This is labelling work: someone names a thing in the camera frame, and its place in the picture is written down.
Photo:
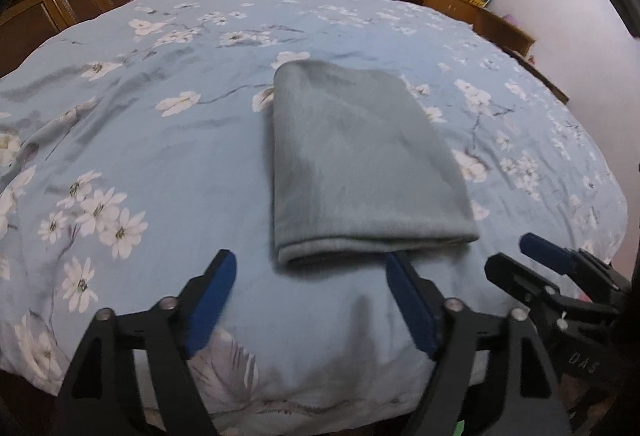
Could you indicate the blue floral bedsheet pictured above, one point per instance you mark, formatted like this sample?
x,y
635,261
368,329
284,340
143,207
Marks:
x,y
150,140

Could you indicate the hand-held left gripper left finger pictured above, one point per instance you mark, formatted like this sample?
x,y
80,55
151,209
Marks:
x,y
210,301

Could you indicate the wooden bed frame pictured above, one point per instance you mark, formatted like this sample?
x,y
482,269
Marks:
x,y
540,73

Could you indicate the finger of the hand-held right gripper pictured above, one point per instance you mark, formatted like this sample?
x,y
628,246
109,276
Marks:
x,y
545,251
515,278

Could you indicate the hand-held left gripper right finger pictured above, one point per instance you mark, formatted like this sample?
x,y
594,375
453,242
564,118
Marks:
x,y
410,306

